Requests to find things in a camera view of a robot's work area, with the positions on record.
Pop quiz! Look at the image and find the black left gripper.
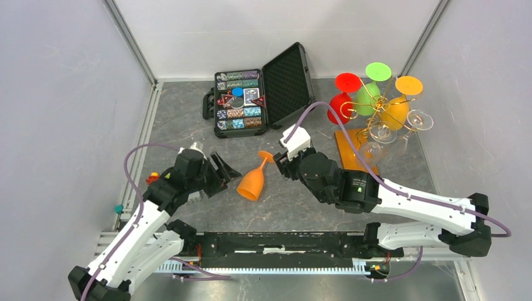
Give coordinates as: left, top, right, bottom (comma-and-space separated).
188, 151, 242, 198

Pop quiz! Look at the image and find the orange wine glass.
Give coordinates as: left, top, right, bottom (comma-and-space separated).
237, 150, 275, 201

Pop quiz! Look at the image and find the red wine glass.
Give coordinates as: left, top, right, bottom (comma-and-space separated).
327, 73, 362, 124

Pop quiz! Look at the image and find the green wine glass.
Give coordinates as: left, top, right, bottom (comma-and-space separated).
354, 61, 392, 116

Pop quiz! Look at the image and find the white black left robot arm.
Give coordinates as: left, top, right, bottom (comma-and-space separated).
68, 145, 241, 300

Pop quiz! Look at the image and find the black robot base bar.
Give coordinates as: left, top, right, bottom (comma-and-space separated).
178, 231, 404, 268

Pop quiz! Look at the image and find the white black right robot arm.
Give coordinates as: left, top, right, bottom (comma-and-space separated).
274, 148, 492, 257

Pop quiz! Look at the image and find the wooden rack base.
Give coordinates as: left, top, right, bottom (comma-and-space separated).
334, 129, 379, 175

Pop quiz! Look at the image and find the clear wine glass lower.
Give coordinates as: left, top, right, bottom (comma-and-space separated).
358, 141, 385, 168

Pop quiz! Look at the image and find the clear wine glass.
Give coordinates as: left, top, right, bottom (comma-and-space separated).
358, 141, 385, 168
368, 121, 397, 144
390, 110, 434, 157

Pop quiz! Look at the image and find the clear wine glass middle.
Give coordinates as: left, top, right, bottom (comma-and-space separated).
368, 121, 397, 144

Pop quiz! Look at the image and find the yellow wine glass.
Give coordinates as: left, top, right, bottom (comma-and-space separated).
380, 76, 423, 131

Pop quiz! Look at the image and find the clear wine glass upper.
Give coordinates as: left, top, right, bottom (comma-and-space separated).
390, 110, 434, 157

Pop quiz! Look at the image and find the black poker chip case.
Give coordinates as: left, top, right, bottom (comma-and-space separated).
202, 42, 316, 139

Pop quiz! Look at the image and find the small toy car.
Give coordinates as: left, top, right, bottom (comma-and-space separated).
145, 172, 160, 186

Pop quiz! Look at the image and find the blue round chip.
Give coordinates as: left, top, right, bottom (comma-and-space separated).
231, 87, 243, 97

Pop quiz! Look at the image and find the playing card deck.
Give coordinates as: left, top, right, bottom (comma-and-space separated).
243, 88, 260, 107

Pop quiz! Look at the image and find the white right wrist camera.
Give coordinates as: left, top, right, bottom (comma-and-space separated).
279, 124, 311, 161

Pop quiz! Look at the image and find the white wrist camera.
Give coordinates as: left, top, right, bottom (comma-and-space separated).
279, 124, 311, 161
189, 141, 205, 154

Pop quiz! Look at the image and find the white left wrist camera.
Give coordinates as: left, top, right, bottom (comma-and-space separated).
189, 141, 205, 154

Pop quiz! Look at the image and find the gold wire glass rack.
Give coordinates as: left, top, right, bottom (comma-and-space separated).
352, 76, 408, 159

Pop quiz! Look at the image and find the slotted aluminium rail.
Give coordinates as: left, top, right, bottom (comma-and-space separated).
154, 260, 371, 276

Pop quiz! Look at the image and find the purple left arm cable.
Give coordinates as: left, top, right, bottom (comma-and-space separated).
78, 143, 231, 301

